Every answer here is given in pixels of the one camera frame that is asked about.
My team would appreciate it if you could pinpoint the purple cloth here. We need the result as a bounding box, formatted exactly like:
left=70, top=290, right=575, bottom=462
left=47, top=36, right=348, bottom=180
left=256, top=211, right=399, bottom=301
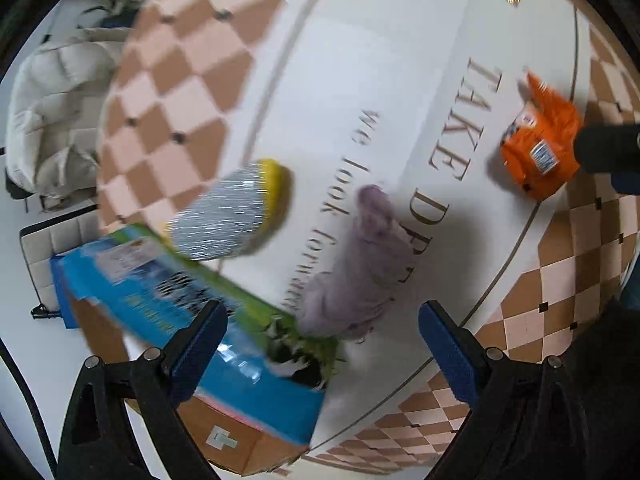
left=296, top=185, right=413, bottom=340

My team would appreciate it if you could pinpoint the orange snack packet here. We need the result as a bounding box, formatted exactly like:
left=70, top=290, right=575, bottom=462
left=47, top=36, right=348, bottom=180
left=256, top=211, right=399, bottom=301
left=500, top=73, right=582, bottom=202

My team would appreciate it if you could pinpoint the cardboard box with blue print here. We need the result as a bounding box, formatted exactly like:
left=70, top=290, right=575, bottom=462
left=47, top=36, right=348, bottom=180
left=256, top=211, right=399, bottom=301
left=58, top=224, right=337, bottom=479

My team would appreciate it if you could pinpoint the white puffer jacket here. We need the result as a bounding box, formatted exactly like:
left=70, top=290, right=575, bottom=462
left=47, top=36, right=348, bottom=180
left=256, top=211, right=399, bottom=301
left=1, top=0, right=143, bottom=198

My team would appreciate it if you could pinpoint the silver yellow scrubbing sponge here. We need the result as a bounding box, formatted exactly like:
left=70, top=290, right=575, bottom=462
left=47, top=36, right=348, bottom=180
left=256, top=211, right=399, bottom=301
left=164, top=158, right=292, bottom=261

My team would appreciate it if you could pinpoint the checkered printed tablecloth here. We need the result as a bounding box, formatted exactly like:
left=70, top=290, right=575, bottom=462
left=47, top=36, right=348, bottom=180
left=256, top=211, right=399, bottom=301
left=99, top=0, right=639, bottom=478

